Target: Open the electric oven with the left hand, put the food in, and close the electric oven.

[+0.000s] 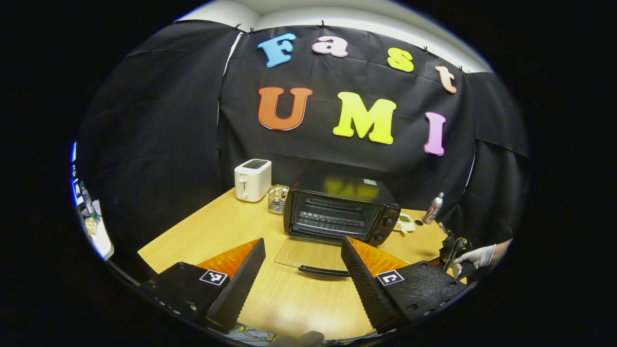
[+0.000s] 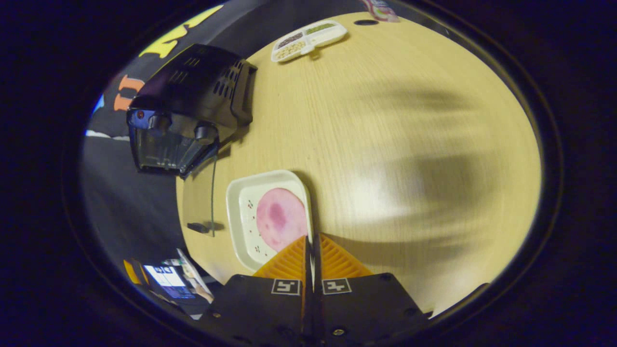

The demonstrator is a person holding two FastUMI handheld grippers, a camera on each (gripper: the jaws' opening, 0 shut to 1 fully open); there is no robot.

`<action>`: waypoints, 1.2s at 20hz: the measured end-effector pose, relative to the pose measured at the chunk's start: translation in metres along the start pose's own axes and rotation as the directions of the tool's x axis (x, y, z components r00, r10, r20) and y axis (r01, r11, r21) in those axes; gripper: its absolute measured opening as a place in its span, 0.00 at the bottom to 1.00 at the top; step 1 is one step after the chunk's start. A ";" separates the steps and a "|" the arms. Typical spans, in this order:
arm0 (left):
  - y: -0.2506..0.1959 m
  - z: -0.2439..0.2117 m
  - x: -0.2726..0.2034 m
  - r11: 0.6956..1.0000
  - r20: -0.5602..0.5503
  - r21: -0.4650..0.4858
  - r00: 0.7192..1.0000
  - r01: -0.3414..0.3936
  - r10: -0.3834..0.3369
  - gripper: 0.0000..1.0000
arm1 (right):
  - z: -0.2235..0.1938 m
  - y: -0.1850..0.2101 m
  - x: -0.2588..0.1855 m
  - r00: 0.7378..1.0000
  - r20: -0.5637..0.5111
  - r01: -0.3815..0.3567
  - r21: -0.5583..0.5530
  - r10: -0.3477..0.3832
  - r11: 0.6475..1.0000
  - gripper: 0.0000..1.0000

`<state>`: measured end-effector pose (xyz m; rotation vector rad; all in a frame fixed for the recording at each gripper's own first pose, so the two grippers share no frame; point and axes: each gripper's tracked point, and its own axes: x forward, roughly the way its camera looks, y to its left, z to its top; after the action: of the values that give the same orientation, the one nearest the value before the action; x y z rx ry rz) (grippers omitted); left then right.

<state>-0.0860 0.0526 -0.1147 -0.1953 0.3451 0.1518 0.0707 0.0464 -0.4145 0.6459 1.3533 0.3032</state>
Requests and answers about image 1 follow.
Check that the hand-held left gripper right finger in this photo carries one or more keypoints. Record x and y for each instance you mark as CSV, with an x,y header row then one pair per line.
x,y
366,284

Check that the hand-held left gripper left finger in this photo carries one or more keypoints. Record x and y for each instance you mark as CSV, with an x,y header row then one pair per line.
x,y
243,284

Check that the black electric oven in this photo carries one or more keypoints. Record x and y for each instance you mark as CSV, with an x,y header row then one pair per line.
x,y
347,190

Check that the silver can with red label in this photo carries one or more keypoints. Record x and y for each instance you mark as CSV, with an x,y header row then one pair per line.
x,y
433,208

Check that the white divided dish with grains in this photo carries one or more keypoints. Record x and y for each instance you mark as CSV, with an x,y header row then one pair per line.
x,y
405,223

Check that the white toaster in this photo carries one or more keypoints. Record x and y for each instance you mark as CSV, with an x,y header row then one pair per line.
x,y
253,183

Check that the white side table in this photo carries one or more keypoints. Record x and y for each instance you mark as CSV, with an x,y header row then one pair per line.
x,y
102,241

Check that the green bottle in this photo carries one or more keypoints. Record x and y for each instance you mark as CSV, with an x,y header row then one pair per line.
x,y
87,201

